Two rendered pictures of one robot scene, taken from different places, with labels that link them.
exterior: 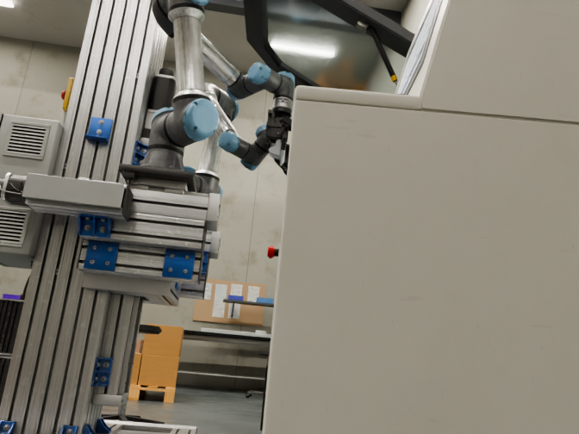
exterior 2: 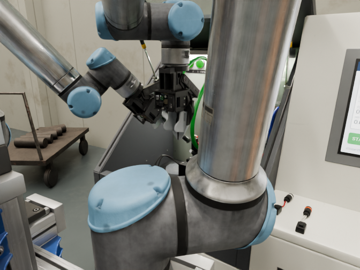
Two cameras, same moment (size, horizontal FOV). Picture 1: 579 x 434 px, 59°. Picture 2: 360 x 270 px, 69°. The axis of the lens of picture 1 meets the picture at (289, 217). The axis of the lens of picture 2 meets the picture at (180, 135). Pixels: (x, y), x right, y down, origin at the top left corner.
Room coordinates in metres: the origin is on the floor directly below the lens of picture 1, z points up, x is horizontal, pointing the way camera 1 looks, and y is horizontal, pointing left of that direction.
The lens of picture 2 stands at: (1.32, 0.66, 1.44)
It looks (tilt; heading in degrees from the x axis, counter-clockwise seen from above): 18 degrees down; 304
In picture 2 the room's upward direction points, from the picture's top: straight up
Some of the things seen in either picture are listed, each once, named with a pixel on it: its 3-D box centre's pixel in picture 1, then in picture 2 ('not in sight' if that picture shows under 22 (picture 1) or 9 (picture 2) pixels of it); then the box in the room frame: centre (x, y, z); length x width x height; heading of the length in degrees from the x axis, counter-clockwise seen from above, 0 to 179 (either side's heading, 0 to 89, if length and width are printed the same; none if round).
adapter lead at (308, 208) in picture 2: not in sight; (304, 218); (1.38, -0.06, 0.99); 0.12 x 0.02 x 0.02; 89
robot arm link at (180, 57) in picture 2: (282, 107); (176, 57); (1.73, 0.06, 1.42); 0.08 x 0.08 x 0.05
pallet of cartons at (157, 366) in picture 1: (143, 360); not in sight; (6.35, 1.57, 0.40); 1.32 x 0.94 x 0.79; 5
